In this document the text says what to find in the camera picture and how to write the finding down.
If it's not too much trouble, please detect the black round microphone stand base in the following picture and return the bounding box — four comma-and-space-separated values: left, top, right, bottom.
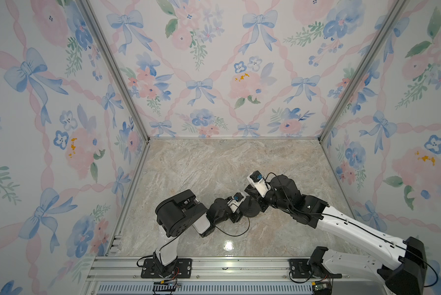
240, 200, 261, 218

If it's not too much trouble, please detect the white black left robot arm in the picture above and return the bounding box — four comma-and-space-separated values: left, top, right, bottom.
152, 189, 246, 277

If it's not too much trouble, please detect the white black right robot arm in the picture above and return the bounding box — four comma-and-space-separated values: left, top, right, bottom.
245, 171, 439, 295

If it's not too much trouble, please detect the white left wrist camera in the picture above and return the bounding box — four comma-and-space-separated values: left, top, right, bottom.
227, 192, 246, 213

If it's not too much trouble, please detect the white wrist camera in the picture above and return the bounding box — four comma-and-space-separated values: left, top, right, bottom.
227, 192, 246, 213
248, 171, 271, 198

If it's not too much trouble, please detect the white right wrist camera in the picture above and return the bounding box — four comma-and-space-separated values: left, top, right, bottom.
248, 171, 271, 198

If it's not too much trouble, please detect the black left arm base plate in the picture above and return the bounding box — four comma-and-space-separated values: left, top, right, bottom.
141, 258, 193, 279

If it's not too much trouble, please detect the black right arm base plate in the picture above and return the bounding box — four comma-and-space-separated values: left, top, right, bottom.
288, 247, 342, 279

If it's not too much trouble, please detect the aluminium mounting rail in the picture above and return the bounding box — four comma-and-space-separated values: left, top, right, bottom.
81, 257, 391, 295

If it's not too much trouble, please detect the aluminium left corner post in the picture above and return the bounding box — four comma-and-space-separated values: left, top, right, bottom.
74, 0, 150, 143

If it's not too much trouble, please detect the aluminium corner post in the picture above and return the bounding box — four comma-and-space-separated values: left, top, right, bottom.
74, 0, 150, 143
318, 0, 409, 143

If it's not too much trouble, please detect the aluminium right corner post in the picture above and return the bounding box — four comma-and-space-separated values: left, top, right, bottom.
318, 0, 409, 143

